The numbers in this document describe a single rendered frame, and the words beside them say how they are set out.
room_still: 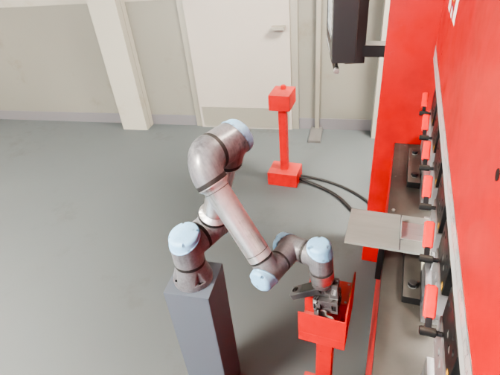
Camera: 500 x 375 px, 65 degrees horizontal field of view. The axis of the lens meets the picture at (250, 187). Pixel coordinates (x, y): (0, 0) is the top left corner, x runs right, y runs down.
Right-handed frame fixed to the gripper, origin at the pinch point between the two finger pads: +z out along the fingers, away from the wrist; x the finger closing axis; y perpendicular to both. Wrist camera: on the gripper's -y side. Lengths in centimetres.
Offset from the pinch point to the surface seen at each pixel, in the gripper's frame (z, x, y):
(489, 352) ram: -69, -52, 36
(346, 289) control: -4.2, 11.7, 7.3
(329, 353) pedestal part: 22.4, 2.2, 1.6
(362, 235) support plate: -25.9, 16.5, 12.5
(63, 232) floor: 54, 76, -220
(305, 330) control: 1.1, -4.9, -4.1
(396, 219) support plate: -25.0, 27.5, 22.4
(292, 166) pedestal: 55, 189, -68
